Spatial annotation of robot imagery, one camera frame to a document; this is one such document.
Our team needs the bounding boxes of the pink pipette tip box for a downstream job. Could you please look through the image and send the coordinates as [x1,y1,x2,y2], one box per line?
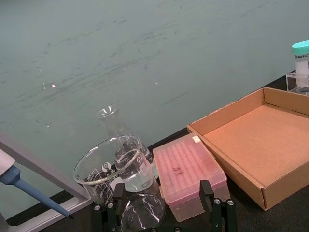
[152,132,231,224]

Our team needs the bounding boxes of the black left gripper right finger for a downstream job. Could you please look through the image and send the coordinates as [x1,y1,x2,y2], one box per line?
[199,179,239,232]

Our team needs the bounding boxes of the grey pipette stand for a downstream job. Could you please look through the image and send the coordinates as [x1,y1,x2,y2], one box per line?
[0,130,94,232]

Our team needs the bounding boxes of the black table cloth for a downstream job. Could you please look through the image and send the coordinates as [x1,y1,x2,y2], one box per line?
[6,69,309,232]

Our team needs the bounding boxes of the blue and white pipette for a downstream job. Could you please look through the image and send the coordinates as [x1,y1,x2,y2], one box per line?
[0,148,73,220]

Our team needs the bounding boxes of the clear glass conical flask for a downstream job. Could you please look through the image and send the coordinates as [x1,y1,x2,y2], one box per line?
[96,104,156,170]

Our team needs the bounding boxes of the large clear glass beaker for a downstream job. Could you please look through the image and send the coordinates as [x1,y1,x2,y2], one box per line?
[73,134,168,232]

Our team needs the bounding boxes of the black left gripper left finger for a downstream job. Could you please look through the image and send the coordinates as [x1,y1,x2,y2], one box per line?
[93,180,126,232]

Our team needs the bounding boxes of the clear tube with teal cap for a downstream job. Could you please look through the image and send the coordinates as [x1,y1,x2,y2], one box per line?
[291,40,309,88]

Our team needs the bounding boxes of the clear acrylic tube stand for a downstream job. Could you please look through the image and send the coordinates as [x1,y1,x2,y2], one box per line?
[285,70,309,95]

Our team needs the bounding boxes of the small clear glass beaker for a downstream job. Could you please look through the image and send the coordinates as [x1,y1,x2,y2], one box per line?
[114,148,161,194]

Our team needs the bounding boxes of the shallow brown cardboard tray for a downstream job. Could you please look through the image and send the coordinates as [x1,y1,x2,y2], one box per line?
[186,86,309,212]

